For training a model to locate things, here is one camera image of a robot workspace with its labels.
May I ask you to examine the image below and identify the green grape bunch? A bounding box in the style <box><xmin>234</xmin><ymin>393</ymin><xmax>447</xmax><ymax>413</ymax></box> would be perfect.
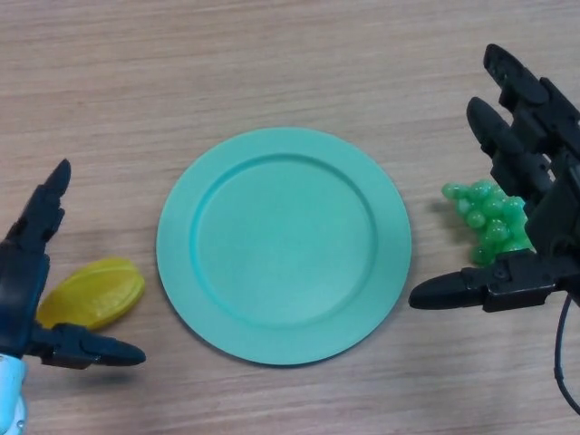
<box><xmin>441</xmin><ymin>179</ymin><xmax>536</xmax><ymax>266</ymax></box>

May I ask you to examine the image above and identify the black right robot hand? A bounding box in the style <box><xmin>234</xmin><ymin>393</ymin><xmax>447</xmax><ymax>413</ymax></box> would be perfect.
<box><xmin>409</xmin><ymin>43</ymin><xmax>580</xmax><ymax>314</ymax></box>

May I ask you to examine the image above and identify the green round plate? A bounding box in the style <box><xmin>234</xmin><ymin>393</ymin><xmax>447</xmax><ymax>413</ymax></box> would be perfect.
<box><xmin>156</xmin><ymin>127</ymin><xmax>412</xmax><ymax>367</ymax></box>

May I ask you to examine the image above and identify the yellow starfruit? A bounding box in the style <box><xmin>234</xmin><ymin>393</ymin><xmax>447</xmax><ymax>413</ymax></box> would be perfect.
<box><xmin>35</xmin><ymin>256</ymin><xmax>147</xmax><ymax>332</ymax></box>

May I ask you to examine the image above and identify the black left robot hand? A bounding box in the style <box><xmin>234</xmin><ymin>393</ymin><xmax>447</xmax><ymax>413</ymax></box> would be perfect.
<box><xmin>0</xmin><ymin>158</ymin><xmax>147</xmax><ymax>371</ymax></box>

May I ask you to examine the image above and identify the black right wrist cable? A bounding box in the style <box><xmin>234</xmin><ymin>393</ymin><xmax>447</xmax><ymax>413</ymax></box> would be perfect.
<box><xmin>552</xmin><ymin>289</ymin><xmax>580</xmax><ymax>416</ymax></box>

